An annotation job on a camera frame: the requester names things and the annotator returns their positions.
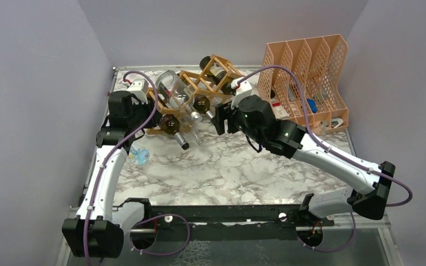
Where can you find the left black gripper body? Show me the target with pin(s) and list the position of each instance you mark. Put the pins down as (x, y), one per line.
(142, 113)

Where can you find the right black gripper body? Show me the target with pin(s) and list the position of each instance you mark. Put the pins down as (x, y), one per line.
(235, 122)

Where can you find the green wine bottle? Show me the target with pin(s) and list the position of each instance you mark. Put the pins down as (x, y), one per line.
(216, 73)
(170, 125)
(202, 105)

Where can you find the square clear glass bottle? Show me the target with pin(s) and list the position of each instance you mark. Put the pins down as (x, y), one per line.
(196, 134)

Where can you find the clear bottle silver cap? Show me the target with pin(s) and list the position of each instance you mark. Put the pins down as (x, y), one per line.
(177, 94)

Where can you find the wooden lattice wine rack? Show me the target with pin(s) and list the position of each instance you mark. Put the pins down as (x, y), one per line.
(203, 85)

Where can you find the frosted clear bottle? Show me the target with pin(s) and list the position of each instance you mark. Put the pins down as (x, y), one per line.
(321, 129)

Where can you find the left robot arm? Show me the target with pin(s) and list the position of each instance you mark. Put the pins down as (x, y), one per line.
(97, 231)

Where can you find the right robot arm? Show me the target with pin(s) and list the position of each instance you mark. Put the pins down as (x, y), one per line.
(368, 184)

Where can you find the blue white small object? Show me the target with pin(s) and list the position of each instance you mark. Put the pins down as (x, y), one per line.
(138, 155)

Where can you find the peach plastic file organizer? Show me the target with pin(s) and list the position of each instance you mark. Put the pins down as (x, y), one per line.
(317, 64)

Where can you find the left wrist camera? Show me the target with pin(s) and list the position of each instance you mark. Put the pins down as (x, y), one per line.
(139, 88)

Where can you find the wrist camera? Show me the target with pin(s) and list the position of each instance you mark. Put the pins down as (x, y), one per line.
(242, 90)
(139, 88)

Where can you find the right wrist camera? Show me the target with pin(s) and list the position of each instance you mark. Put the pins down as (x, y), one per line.
(242, 90)

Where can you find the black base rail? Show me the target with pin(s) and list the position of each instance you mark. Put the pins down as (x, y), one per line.
(224, 223)

